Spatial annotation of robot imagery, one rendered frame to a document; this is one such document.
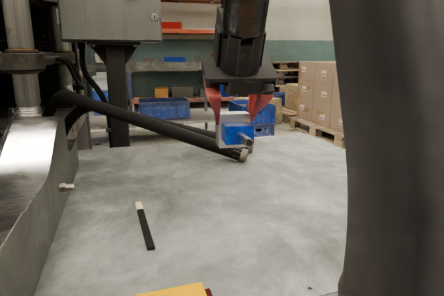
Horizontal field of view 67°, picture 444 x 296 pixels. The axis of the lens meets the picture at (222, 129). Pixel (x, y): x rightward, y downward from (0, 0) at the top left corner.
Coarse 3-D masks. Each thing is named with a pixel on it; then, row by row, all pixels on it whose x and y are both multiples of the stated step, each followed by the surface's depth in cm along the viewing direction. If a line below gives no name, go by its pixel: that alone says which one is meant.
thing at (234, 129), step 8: (224, 112) 54; (232, 112) 54; (240, 112) 54; (224, 120) 52; (232, 120) 53; (240, 120) 53; (248, 120) 53; (216, 128) 56; (224, 128) 50; (232, 128) 49; (240, 128) 49; (248, 128) 49; (216, 136) 56; (224, 136) 50; (232, 136) 49; (240, 136) 46; (248, 136) 49; (224, 144) 53; (232, 144) 49; (240, 144) 49; (248, 144) 45
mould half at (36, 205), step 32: (32, 128) 50; (64, 128) 57; (0, 160) 45; (32, 160) 45; (64, 160) 55; (0, 192) 38; (32, 192) 38; (0, 224) 30; (32, 224) 35; (0, 256) 26; (32, 256) 34; (0, 288) 25; (32, 288) 33
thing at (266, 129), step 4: (256, 124) 397; (260, 124) 399; (264, 124) 401; (268, 124) 403; (272, 124) 405; (256, 128) 399; (260, 128) 400; (264, 128) 402; (268, 128) 405; (272, 128) 407; (256, 132) 401; (260, 132) 402; (264, 132) 404; (268, 132) 406; (272, 132) 408; (256, 136) 402; (260, 136) 404
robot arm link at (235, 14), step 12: (228, 0) 41; (240, 0) 40; (252, 0) 40; (264, 0) 40; (228, 12) 42; (240, 12) 41; (252, 12) 41; (264, 12) 42; (228, 24) 42; (240, 24) 42; (252, 24) 42; (264, 24) 43; (240, 36) 42; (252, 36) 43
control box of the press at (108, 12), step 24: (72, 0) 98; (96, 0) 100; (120, 0) 102; (144, 0) 104; (72, 24) 99; (96, 24) 101; (120, 24) 103; (144, 24) 105; (96, 48) 110; (120, 48) 109; (120, 72) 111; (120, 96) 112; (120, 144) 116
